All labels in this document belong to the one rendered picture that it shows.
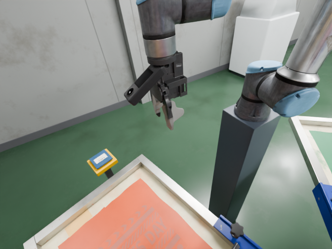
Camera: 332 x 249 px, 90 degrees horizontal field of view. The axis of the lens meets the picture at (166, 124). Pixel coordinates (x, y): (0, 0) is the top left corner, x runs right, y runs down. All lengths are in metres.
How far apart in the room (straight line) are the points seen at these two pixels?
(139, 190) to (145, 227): 0.16
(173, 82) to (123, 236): 0.62
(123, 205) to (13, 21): 2.45
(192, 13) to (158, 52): 0.10
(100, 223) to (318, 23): 0.98
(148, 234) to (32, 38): 2.57
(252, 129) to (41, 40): 2.61
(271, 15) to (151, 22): 3.25
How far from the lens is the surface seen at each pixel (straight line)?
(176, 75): 0.46
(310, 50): 0.62
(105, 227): 0.85
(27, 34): 2.82
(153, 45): 0.40
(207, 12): 0.42
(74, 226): 0.91
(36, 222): 2.34
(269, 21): 3.51
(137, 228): 0.80
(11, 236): 2.43
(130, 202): 0.85
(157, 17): 0.39
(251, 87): 0.74
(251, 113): 0.80
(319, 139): 1.25
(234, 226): 0.69
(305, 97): 0.65
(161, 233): 0.78
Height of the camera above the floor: 1.70
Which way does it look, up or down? 40 degrees down
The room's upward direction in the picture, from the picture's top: 7 degrees counter-clockwise
